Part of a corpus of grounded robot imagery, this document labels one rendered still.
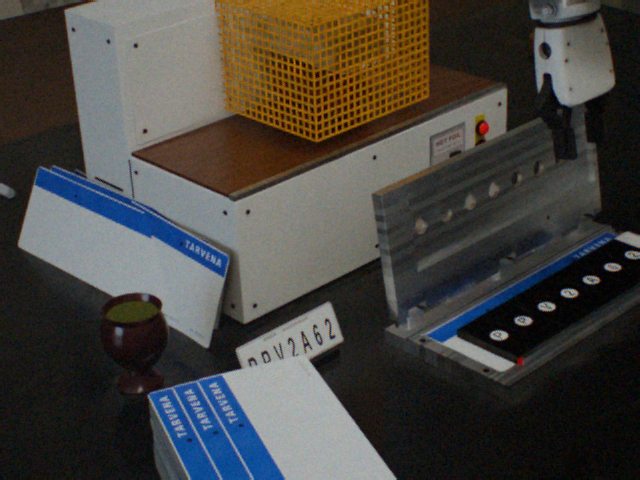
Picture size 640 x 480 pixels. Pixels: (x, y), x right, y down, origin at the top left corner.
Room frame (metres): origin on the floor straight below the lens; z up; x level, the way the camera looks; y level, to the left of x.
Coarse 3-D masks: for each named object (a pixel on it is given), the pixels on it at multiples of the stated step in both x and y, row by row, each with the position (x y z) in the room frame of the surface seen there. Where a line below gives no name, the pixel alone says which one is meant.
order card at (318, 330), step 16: (304, 320) 1.42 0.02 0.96; (320, 320) 1.43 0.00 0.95; (336, 320) 1.44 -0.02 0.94; (272, 336) 1.38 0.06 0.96; (288, 336) 1.39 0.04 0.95; (304, 336) 1.40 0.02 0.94; (320, 336) 1.42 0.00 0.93; (336, 336) 1.43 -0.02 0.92; (240, 352) 1.34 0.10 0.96; (256, 352) 1.36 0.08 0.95; (272, 352) 1.37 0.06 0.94; (288, 352) 1.38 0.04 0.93; (304, 352) 1.39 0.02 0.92; (320, 352) 1.41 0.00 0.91
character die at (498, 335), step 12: (468, 324) 1.43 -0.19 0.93; (480, 324) 1.43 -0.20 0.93; (492, 324) 1.43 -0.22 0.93; (468, 336) 1.40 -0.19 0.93; (480, 336) 1.40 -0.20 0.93; (492, 336) 1.39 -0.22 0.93; (504, 336) 1.39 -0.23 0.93; (516, 336) 1.40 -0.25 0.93; (528, 336) 1.39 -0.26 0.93; (492, 348) 1.37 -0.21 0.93; (504, 348) 1.36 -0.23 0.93; (516, 348) 1.37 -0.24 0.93; (528, 348) 1.36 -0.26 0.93; (516, 360) 1.34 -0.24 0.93
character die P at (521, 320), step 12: (492, 312) 1.45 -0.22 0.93; (504, 312) 1.45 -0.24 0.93; (516, 312) 1.45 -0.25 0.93; (528, 312) 1.45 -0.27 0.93; (504, 324) 1.42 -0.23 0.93; (516, 324) 1.42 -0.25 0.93; (528, 324) 1.42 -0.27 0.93; (540, 324) 1.42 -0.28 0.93; (552, 324) 1.42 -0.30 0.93; (540, 336) 1.39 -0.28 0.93
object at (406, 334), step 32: (544, 256) 1.63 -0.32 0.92; (480, 288) 1.54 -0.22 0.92; (416, 320) 1.45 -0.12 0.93; (448, 320) 1.46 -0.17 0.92; (608, 320) 1.44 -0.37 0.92; (416, 352) 1.40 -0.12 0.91; (448, 352) 1.38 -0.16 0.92; (544, 352) 1.37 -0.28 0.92; (576, 352) 1.38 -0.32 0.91; (480, 384) 1.32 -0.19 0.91; (512, 384) 1.30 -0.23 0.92
